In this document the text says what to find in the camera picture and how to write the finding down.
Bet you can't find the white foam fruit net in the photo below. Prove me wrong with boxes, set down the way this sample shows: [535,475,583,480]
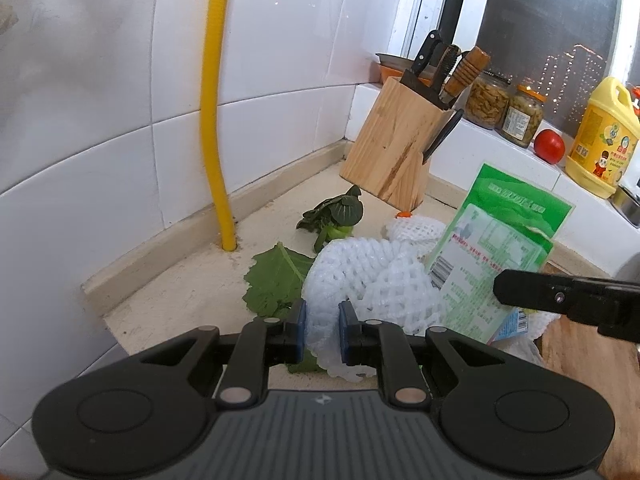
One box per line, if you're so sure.
[302,235,444,382]

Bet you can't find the green plastic food bag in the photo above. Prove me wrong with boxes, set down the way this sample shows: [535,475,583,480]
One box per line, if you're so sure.
[425,164,573,344]

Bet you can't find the black kitchen scissors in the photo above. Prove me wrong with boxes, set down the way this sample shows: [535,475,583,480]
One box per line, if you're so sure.
[422,110,463,165]

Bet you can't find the wooden cutting board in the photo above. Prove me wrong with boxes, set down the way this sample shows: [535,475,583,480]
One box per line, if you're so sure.
[540,315,639,479]

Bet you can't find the large green leaf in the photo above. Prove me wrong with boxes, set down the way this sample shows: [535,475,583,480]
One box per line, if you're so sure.
[243,243,320,373]

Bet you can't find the steel pot on sill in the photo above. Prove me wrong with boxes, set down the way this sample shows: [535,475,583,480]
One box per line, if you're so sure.
[610,186,640,228]

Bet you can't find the small bok choy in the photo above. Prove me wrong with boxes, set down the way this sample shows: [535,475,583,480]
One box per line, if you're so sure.
[296,185,363,254]

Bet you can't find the yellow oil bottle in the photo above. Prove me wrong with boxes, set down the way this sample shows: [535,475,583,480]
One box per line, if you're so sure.
[565,76,639,200]

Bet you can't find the red tomato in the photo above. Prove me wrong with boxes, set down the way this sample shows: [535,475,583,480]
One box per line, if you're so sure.
[534,129,565,165]

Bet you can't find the wooden knife block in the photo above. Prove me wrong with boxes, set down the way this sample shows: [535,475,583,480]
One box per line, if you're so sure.
[340,78,454,211]

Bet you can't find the glass jar with label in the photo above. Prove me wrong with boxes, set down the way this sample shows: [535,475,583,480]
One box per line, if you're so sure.
[498,84,546,148]

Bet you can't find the glass jar of pickles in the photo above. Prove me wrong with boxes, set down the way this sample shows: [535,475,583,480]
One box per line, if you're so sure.
[463,70,510,129]

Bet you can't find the orange bowl on sill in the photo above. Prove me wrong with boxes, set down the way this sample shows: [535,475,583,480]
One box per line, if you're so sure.
[380,65,435,86]

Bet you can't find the metal bowl on sill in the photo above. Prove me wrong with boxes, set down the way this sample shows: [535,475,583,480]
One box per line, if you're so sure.
[376,53,413,72]

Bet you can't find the yellow vertical pipe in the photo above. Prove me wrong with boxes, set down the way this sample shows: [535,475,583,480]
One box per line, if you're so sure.
[200,0,236,252]

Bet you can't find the wooden handled knife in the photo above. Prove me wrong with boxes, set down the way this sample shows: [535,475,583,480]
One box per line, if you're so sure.
[439,46,490,108]

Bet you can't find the black handled knife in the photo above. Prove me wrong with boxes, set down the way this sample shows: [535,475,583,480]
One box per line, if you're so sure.
[431,44,460,107]
[399,29,442,99]

